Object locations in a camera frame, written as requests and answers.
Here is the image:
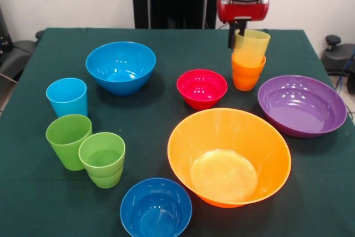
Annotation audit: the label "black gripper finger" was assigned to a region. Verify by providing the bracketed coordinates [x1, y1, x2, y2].
[238, 20, 248, 37]
[227, 22, 236, 49]

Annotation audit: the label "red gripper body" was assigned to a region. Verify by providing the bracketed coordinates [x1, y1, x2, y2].
[216, 0, 270, 23]

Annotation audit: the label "yellow translucent cup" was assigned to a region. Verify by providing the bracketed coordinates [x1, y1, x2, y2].
[234, 29, 271, 67]

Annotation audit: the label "orange cup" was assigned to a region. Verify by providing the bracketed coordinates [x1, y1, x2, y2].
[232, 73, 261, 92]
[231, 52, 267, 79]

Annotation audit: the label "pink-red small bowl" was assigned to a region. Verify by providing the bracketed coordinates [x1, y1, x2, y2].
[176, 69, 229, 111]

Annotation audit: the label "large orange bowl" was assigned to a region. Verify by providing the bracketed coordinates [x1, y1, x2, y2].
[167, 108, 292, 209]

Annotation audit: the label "purple bowl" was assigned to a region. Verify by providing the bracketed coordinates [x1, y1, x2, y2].
[257, 74, 348, 139]

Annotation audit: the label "dark green tablecloth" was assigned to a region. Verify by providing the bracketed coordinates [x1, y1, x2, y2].
[0, 27, 355, 237]

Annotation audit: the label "light blue bowl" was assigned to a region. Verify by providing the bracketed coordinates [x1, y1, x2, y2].
[85, 41, 157, 97]

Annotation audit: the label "light green cup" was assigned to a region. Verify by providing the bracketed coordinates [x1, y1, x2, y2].
[78, 132, 126, 178]
[87, 164, 124, 189]

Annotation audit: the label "light blue cup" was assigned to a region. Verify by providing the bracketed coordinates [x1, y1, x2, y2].
[45, 77, 89, 118]

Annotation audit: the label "dark blue small bowl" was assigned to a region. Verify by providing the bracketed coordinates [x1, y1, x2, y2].
[119, 177, 193, 237]

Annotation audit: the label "black pedestal base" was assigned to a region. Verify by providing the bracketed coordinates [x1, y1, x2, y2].
[321, 34, 355, 95]
[0, 3, 38, 82]

